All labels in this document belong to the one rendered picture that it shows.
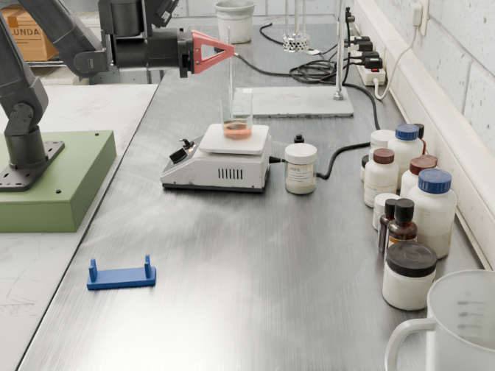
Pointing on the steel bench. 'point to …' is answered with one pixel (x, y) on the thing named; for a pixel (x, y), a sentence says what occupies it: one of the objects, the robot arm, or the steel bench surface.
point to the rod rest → (121, 276)
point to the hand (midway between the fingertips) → (229, 50)
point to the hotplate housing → (222, 171)
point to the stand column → (340, 51)
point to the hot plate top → (209, 143)
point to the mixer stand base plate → (298, 101)
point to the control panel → (187, 154)
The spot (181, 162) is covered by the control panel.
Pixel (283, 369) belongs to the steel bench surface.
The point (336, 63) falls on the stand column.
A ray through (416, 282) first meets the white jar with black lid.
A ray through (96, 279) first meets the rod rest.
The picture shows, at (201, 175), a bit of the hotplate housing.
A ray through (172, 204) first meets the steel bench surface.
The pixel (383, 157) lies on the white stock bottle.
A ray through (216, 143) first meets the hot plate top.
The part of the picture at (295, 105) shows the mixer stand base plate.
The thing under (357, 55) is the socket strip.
